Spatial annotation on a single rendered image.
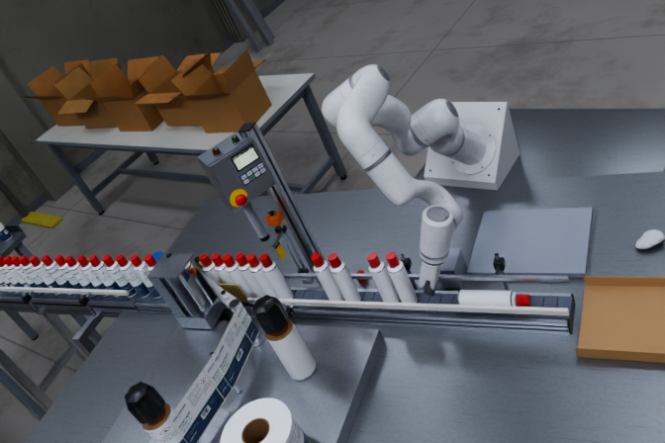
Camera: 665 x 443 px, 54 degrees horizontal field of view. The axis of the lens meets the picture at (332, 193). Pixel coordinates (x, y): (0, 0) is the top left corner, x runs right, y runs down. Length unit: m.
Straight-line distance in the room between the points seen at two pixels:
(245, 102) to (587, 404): 2.54
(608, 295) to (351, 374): 0.77
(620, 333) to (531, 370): 0.25
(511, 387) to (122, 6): 5.79
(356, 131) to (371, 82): 0.16
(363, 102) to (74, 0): 5.13
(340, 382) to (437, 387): 0.28
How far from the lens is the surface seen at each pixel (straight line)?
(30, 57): 6.40
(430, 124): 2.12
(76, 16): 6.66
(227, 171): 2.00
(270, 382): 2.07
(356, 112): 1.73
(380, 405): 1.93
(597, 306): 2.00
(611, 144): 2.57
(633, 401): 1.81
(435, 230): 1.75
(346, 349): 2.03
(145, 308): 2.69
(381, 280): 2.00
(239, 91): 3.68
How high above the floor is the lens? 2.32
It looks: 33 degrees down
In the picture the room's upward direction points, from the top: 25 degrees counter-clockwise
